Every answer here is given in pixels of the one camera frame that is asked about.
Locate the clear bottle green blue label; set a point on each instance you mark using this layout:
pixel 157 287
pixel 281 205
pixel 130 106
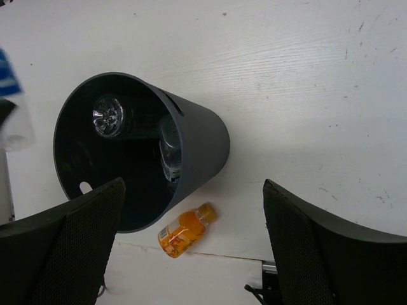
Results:
pixel 170 149

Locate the orange juice bottle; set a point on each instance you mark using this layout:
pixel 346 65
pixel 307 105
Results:
pixel 186 230

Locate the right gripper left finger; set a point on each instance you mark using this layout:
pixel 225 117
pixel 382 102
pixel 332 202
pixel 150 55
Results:
pixel 59 256

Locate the dark grey plastic bin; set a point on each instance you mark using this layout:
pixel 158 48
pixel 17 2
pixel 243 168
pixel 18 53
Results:
pixel 81 155

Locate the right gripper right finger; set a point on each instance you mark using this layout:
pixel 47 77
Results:
pixel 322 258

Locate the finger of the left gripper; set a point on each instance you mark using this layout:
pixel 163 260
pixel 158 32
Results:
pixel 7 108

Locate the clear bottle without label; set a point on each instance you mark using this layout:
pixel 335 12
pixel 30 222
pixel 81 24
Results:
pixel 108 116

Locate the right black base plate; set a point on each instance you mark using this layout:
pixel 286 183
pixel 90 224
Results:
pixel 269 293

